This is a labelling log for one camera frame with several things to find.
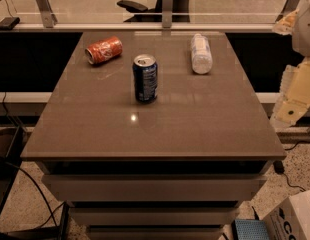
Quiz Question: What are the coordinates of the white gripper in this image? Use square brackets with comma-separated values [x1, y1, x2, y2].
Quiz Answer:
[270, 0, 310, 129]

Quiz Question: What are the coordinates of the blue pepsi can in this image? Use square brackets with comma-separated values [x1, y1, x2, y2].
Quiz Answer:
[132, 54, 158, 103]

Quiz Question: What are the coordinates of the orange soda can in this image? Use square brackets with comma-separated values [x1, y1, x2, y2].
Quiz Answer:
[85, 36, 123, 65]

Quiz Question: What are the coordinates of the clear plastic water bottle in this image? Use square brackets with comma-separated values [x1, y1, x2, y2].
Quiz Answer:
[191, 34, 213, 74]

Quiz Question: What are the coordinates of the black office chair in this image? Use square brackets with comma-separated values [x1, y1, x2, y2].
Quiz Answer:
[116, 0, 195, 23]

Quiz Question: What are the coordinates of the white cardboard box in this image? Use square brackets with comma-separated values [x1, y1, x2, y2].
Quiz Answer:
[263, 190, 310, 240]

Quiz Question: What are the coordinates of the grey drawer cabinet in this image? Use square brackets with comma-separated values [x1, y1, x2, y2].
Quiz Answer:
[22, 31, 285, 240]

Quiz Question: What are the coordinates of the blue perforated box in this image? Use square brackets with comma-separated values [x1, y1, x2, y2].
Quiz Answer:
[232, 219, 270, 240]

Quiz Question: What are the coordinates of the black device on ledge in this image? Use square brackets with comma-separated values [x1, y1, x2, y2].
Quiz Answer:
[0, 17, 20, 30]

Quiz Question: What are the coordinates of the dark bin at left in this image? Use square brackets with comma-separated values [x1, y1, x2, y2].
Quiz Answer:
[0, 127, 23, 215]

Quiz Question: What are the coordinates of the metal railing post right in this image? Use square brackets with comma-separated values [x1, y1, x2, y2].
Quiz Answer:
[276, 0, 307, 22]

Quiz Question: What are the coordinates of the metal railing post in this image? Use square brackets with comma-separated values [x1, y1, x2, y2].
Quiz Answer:
[276, 0, 307, 22]
[162, 0, 173, 28]
[35, 0, 57, 28]

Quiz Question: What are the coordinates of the black power adapter cable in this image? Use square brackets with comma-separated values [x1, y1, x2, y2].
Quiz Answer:
[273, 140, 310, 193]

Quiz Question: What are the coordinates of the metal railing post middle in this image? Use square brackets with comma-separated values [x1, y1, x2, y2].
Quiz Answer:
[162, 0, 173, 28]

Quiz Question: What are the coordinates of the metal railing post left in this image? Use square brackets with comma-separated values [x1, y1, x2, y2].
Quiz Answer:
[35, 0, 57, 28]

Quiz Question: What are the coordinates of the black floor cable left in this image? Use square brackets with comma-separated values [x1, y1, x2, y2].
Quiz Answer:
[0, 155, 65, 232]

